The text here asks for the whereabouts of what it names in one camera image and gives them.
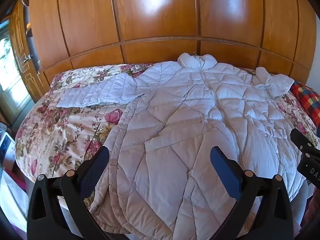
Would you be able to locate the wooden wardrobe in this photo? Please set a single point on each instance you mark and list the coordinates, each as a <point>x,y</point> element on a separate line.
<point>160,17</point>

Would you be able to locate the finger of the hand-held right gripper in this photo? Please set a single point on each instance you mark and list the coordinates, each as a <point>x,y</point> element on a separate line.
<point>301,140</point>

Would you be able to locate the wooden door with glass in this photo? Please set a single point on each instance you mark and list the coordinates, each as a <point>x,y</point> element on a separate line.
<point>22,65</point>

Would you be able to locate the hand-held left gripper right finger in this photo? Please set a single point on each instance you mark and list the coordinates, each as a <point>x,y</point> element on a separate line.
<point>225,166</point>

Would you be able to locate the colourful checked pillow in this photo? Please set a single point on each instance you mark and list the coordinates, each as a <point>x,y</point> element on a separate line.
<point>308,100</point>

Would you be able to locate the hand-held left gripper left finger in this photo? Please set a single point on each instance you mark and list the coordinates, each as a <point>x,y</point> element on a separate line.
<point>97,166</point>

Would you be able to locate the floral bedspread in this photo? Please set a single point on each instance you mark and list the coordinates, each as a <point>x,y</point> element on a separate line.
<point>62,130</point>

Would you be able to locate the white quilted puffer jacket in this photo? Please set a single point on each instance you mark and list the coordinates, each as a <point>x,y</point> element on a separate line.
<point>187,105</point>

